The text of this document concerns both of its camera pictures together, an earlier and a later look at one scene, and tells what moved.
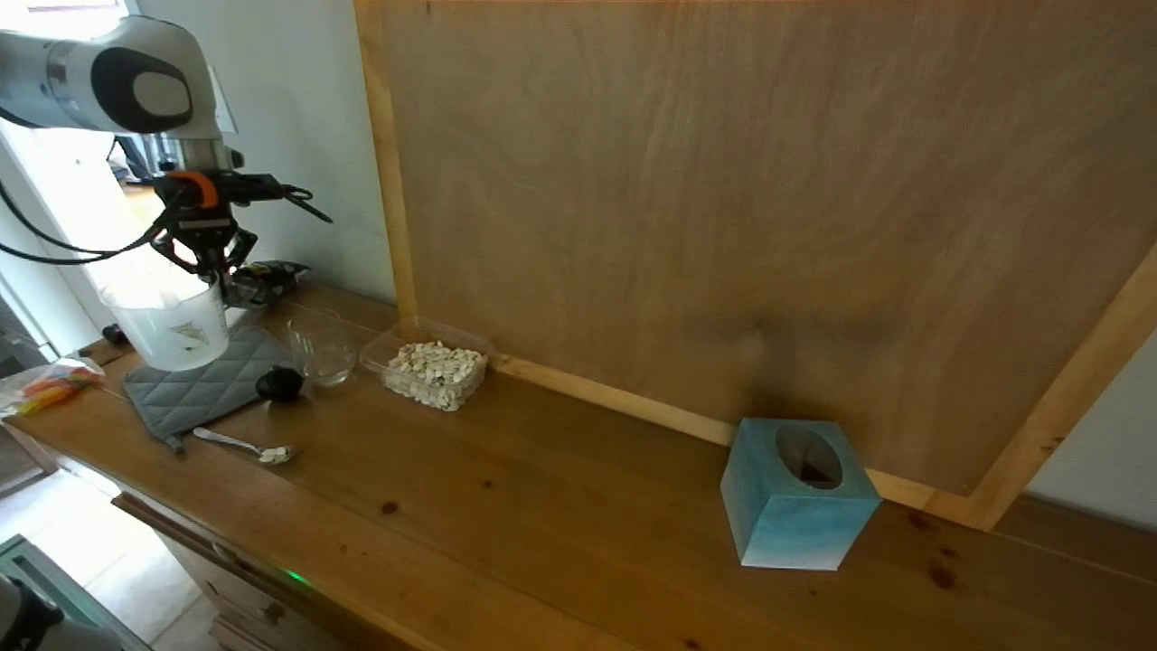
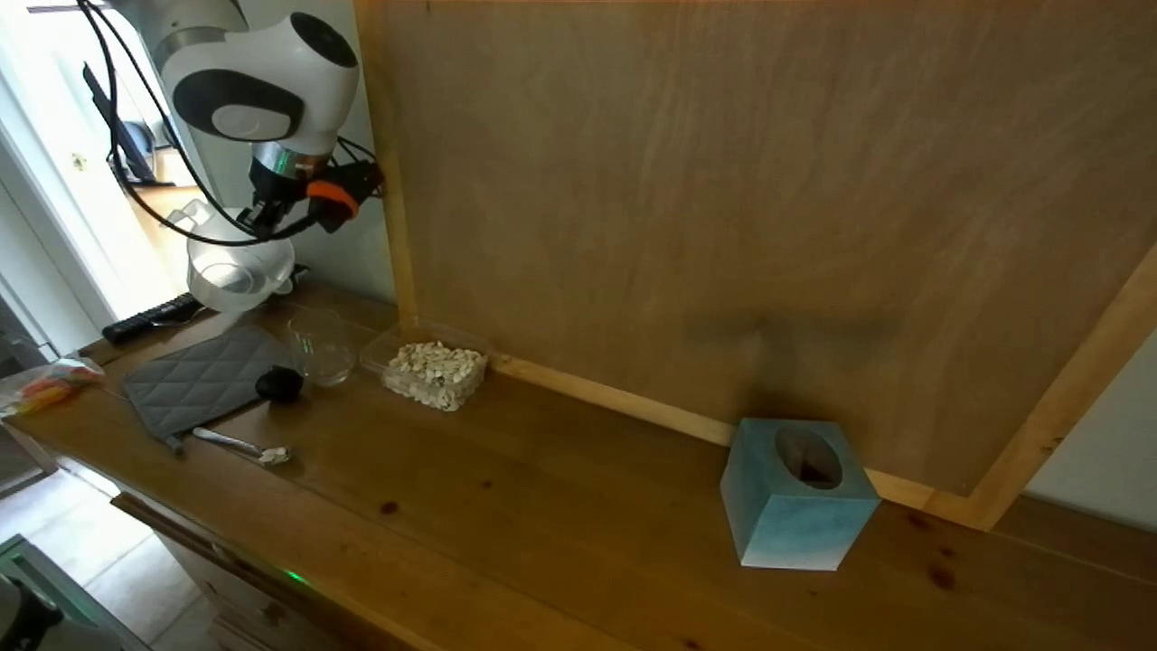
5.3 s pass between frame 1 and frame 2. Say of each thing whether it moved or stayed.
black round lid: stayed
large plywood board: stayed
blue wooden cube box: stayed
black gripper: moved
